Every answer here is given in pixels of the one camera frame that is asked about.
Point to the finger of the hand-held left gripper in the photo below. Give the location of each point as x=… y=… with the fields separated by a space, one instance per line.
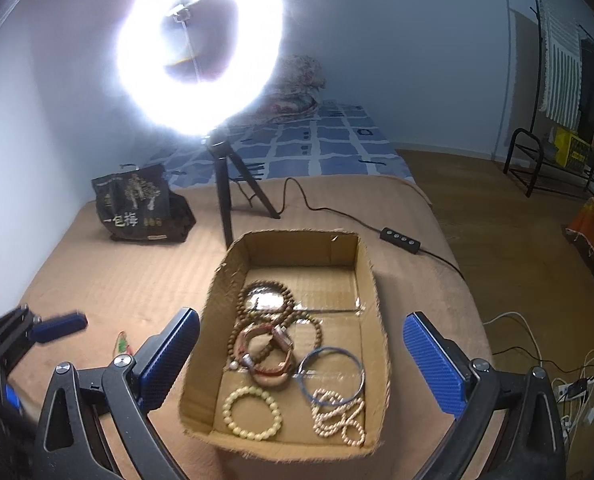
x=59 y=322
x=14 y=395

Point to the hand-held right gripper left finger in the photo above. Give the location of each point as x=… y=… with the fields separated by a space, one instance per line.
x=169 y=355

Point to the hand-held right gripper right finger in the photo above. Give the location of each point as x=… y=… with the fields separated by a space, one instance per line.
x=434 y=365

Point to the thin metal bangle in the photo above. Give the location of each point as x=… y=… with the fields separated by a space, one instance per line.
x=362 y=375

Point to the cardboard box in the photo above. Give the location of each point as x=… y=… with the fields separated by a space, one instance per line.
x=337 y=300

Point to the small white bead strand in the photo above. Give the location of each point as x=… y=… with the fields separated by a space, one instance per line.
x=322 y=425

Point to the brown blanket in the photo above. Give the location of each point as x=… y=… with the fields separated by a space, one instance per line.
x=127 y=270

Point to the black printed snack bag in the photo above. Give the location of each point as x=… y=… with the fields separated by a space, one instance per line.
x=137 y=210

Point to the white power strip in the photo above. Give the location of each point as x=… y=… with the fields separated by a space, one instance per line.
x=569 y=390

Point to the black tripod stand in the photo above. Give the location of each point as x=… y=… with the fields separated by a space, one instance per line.
x=224 y=195

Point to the blue plaid bed sheet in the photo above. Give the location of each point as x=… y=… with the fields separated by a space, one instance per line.
x=337 y=140

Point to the black metal clothes rack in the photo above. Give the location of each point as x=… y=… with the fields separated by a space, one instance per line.
x=524 y=132

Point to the yellow crate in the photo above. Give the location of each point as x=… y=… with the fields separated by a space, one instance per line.
x=572 y=147

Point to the floral quilt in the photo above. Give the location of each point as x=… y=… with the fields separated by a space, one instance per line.
x=297 y=80

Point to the striped white towel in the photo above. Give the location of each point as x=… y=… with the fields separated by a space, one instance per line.
x=562 y=60

